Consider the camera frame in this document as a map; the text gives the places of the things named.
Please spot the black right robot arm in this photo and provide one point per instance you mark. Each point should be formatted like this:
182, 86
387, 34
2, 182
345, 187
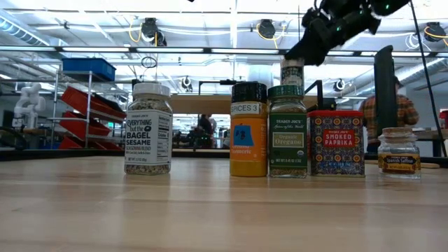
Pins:
385, 7

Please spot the small saffron jar cork lid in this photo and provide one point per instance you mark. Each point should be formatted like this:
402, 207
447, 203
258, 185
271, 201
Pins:
399, 157

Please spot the black upright post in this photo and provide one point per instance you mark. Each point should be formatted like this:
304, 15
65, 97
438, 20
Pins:
385, 91

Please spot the wooden shelf black metal frame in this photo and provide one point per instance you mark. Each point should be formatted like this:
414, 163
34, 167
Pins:
203, 104

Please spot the thin black slanted pole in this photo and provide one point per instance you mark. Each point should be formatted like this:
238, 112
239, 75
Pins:
434, 105

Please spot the oregano jar green lid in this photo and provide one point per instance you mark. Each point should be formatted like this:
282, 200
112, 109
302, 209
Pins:
287, 147

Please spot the blue storage bin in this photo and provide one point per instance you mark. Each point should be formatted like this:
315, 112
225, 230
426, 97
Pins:
87, 68

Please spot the person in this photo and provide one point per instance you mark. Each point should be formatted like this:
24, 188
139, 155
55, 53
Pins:
206, 122
407, 112

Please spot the bagel sesame jar white lid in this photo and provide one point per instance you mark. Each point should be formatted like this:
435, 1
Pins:
148, 140

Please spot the small black ceiling reel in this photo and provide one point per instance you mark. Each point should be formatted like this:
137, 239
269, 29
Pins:
336, 87
182, 83

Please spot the red smoked paprika tin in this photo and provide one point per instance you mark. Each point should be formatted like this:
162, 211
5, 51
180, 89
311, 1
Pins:
337, 140

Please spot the wooden background table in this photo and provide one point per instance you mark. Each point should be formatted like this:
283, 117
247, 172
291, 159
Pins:
434, 134

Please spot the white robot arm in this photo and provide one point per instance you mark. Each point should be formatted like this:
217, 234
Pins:
29, 105

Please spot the orange turmeric bottle black cap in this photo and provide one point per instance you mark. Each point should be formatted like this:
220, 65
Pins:
248, 154

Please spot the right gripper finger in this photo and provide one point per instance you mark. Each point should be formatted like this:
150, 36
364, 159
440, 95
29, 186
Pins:
311, 52

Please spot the furikake seasoning jar tan lid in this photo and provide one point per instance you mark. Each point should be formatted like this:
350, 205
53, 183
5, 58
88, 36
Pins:
292, 73

